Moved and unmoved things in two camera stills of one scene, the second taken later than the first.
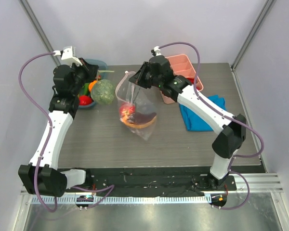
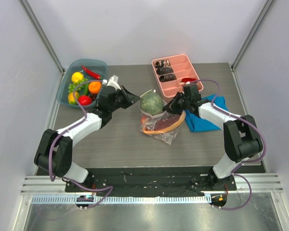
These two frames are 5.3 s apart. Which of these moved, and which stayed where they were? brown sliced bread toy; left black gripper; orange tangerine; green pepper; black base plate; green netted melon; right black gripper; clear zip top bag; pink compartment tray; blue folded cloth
Moved: left black gripper; green netted melon; right black gripper; brown sliced bread toy; clear zip top bag
Stayed: pink compartment tray; blue folded cloth; orange tangerine; green pepper; black base plate
